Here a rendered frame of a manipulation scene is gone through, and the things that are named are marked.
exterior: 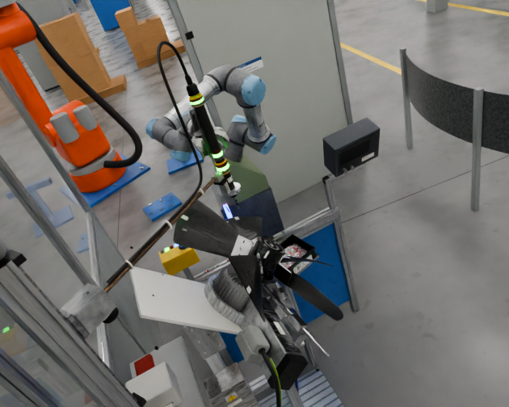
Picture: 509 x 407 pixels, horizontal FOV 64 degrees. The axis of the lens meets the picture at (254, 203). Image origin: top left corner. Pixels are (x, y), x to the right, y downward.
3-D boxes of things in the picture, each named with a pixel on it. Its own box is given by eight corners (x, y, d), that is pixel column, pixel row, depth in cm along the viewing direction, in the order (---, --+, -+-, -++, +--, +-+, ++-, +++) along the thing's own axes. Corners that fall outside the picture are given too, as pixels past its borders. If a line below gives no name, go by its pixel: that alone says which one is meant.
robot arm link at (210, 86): (220, 52, 178) (140, 122, 161) (239, 60, 174) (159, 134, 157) (223, 72, 188) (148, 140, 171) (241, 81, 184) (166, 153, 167)
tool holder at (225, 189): (231, 201, 141) (222, 178, 136) (216, 199, 145) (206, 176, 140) (245, 186, 147) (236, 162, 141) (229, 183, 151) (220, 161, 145)
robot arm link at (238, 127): (232, 135, 227) (242, 112, 223) (251, 146, 222) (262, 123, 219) (220, 133, 217) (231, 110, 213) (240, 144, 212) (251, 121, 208)
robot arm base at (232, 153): (214, 147, 227) (220, 131, 224) (238, 157, 232) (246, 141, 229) (216, 154, 213) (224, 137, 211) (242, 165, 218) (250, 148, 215)
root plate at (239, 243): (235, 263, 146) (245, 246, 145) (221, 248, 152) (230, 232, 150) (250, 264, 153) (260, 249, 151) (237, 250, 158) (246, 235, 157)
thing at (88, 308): (88, 340, 101) (69, 319, 96) (72, 332, 105) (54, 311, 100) (118, 308, 107) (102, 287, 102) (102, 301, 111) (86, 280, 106)
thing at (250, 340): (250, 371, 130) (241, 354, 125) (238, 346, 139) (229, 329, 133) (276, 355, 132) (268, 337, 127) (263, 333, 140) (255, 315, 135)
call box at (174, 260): (170, 279, 193) (161, 263, 187) (166, 266, 201) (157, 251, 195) (201, 263, 195) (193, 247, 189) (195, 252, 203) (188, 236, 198)
